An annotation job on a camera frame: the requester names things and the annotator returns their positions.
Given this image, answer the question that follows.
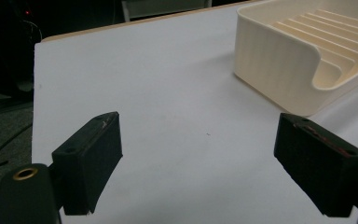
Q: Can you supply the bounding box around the cream slotted plastic rack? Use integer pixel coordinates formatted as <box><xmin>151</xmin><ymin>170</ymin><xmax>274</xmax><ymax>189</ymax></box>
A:
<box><xmin>233</xmin><ymin>0</ymin><xmax>358</xmax><ymax>118</ymax></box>

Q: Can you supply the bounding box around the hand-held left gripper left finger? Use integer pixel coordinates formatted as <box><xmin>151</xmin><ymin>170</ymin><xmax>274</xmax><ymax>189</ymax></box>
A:
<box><xmin>51</xmin><ymin>111</ymin><xmax>124</xmax><ymax>217</ymax></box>

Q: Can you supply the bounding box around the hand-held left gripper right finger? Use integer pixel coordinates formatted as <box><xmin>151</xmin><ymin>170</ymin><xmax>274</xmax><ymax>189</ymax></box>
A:
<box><xmin>273</xmin><ymin>112</ymin><xmax>358</xmax><ymax>218</ymax></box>

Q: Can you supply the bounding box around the grey metal stand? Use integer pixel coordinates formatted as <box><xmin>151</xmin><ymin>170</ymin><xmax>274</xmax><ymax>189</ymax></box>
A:
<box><xmin>120</xmin><ymin>0</ymin><xmax>213</xmax><ymax>22</ymax></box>

